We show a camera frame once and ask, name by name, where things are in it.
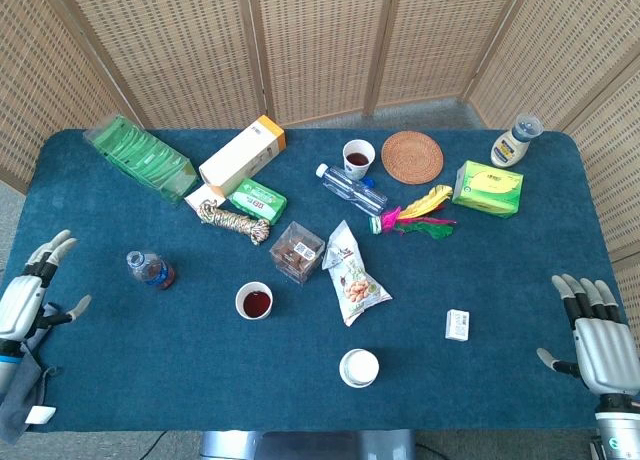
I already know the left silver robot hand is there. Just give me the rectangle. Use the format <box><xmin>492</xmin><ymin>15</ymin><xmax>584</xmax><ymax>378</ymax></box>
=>
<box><xmin>0</xmin><ymin>229</ymin><xmax>93</xmax><ymax>341</ymax></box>

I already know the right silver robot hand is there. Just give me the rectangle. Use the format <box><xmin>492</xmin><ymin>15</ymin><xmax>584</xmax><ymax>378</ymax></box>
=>
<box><xmin>536</xmin><ymin>273</ymin><xmax>639</xmax><ymax>396</ymax></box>

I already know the small dark drink bottle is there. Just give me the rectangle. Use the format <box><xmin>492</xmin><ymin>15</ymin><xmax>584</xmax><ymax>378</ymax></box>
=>
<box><xmin>125</xmin><ymin>250</ymin><xmax>176</xmax><ymax>291</ymax></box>

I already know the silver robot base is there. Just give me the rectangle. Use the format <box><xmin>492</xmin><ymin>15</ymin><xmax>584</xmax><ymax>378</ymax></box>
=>
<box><xmin>199</xmin><ymin>429</ymin><xmax>416</xmax><ymax>460</ymax></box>

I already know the white squeeze sauce bottle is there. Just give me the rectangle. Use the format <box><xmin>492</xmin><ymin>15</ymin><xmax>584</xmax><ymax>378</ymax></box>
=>
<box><xmin>490</xmin><ymin>113</ymin><xmax>545</xmax><ymax>169</ymax></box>

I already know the paper cup with dark liquid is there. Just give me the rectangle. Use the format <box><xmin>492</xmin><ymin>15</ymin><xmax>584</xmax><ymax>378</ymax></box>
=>
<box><xmin>234</xmin><ymin>280</ymin><xmax>274</xmax><ymax>321</ymax></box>

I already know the clear empty water bottle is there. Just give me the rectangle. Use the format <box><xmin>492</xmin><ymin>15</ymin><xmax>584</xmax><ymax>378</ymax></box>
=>
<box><xmin>315</xmin><ymin>163</ymin><xmax>390</xmax><ymax>217</ymax></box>

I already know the grey cloth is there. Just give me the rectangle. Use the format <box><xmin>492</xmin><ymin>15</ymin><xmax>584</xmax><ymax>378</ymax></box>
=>
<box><xmin>0</xmin><ymin>302</ymin><xmax>61</xmax><ymax>444</ymax></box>

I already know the white cloth label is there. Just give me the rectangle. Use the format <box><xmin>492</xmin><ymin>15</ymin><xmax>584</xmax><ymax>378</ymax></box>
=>
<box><xmin>24</xmin><ymin>405</ymin><xmax>56</xmax><ymax>425</ymax></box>

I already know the small white box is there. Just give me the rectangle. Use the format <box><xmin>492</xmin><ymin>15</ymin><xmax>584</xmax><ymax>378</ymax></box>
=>
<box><xmin>444</xmin><ymin>308</ymin><xmax>472</xmax><ymax>342</ymax></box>

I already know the clear box of green packets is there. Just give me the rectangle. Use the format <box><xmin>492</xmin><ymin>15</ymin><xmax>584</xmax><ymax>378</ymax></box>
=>
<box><xmin>82</xmin><ymin>114</ymin><xmax>201</xmax><ymax>204</ymax></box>

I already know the green and yellow tissue box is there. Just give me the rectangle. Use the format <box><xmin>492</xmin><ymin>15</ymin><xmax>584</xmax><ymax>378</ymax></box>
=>
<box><xmin>451</xmin><ymin>160</ymin><xmax>525</xmax><ymax>219</ymax></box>

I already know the white paper packet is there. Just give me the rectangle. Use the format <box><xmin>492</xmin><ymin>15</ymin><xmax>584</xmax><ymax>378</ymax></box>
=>
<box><xmin>183</xmin><ymin>183</ymin><xmax>227</xmax><ymax>214</ymax></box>

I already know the colourful feather shuttlecock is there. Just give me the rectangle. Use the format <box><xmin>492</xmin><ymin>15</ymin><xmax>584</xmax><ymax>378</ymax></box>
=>
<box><xmin>368</xmin><ymin>183</ymin><xmax>457</xmax><ymax>241</ymax></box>

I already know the white round jar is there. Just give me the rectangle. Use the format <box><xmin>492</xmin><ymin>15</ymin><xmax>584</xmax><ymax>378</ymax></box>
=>
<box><xmin>338</xmin><ymin>348</ymin><xmax>381</xmax><ymax>389</ymax></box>

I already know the nut snack bag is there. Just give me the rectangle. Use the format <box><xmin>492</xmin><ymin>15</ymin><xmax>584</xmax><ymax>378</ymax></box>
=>
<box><xmin>321</xmin><ymin>219</ymin><xmax>394</xmax><ymax>328</ymax></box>

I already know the green wrapped pack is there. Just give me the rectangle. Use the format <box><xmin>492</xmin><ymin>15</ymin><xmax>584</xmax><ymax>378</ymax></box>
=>
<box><xmin>228</xmin><ymin>177</ymin><xmax>289</xmax><ymax>226</ymax></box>

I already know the white and orange carton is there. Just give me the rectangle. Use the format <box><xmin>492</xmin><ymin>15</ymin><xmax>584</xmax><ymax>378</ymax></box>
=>
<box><xmin>198</xmin><ymin>114</ymin><xmax>287</xmax><ymax>198</ymax></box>

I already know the round woven coaster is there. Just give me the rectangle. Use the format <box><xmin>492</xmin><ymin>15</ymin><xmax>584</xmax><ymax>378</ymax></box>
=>
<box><xmin>380</xmin><ymin>130</ymin><xmax>445</xmax><ymax>185</ymax></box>

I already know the clear box of brown snacks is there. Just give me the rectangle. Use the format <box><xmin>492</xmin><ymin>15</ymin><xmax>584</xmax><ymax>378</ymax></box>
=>
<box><xmin>269</xmin><ymin>220</ymin><xmax>326</xmax><ymax>286</ymax></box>

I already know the woven bamboo folding screen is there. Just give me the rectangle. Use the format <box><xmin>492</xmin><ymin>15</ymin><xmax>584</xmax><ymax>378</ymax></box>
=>
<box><xmin>0</xmin><ymin>0</ymin><xmax>640</xmax><ymax>326</ymax></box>

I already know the braided rope bundle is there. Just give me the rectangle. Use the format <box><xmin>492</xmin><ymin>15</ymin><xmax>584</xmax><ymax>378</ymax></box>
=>
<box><xmin>197</xmin><ymin>198</ymin><xmax>272</xmax><ymax>247</ymax></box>

